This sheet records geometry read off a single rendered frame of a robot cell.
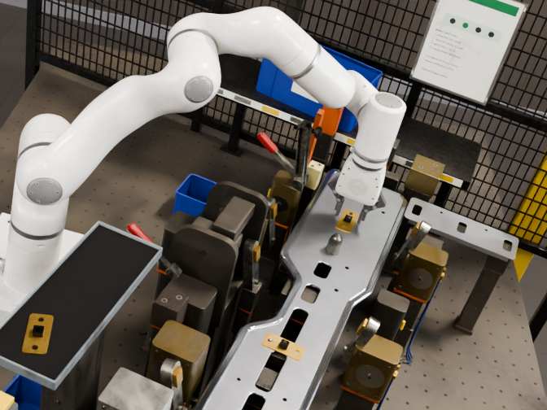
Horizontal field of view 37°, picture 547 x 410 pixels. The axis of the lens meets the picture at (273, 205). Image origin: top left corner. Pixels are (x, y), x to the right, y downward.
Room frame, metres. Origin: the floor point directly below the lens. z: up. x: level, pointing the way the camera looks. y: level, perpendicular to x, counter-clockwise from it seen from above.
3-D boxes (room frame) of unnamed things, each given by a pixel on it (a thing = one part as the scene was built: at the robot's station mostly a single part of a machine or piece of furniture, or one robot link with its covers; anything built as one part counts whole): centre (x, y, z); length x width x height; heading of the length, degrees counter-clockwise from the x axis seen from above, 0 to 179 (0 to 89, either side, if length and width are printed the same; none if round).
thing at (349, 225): (1.60, -0.18, 1.01); 0.08 x 0.04 x 0.01; 169
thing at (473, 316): (1.68, -0.59, 0.84); 0.05 x 0.05 x 0.29; 79
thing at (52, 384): (0.98, 0.28, 1.16); 0.37 x 0.14 x 0.02; 169
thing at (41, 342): (0.88, 0.31, 1.17); 0.08 x 0.04 x 0.01; 13
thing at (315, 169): (1.70, -0.08, 0.88); 0.04 x 0.04 x 0.37; 79
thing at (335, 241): (1.48, -0.16, 1.02); 0.03 x 0.03 x 0.07
